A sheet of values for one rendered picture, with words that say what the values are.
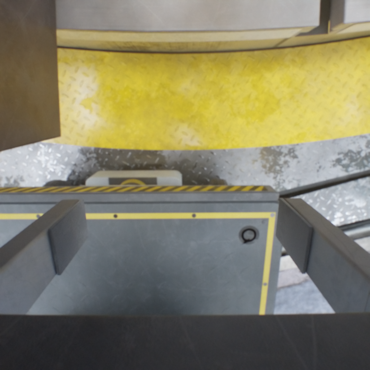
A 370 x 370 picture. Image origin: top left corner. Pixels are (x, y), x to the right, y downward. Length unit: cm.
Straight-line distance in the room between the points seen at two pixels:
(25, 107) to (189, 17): 30
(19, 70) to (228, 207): 41
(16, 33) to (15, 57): 3
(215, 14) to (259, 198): 34
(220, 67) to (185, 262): 55
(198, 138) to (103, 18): 43
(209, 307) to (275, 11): 61
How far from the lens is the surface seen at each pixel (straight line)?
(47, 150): 92
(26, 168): 97
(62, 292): 69
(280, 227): 17
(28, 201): 60
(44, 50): 51
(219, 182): 73
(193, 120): 80
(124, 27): 52
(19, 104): 44
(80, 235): 17
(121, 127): 83
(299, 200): 17
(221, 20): 52
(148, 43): 72
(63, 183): 83
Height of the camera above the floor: 80
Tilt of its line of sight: 73 degrees down
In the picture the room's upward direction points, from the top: 180 degrees counter-clockwise
